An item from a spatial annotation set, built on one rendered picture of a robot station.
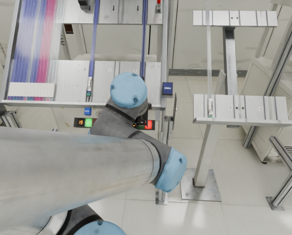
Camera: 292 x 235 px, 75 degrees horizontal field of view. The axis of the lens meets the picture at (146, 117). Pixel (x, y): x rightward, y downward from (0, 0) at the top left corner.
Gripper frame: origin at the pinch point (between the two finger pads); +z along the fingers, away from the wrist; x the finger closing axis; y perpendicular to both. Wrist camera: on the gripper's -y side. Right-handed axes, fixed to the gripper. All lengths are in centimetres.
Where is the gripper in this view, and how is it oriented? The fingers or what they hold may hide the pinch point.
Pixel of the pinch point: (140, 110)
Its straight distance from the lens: 73.3
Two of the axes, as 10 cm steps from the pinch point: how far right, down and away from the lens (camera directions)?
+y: -0.4, 9.9, -1.6
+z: 0.4, 1.6, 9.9
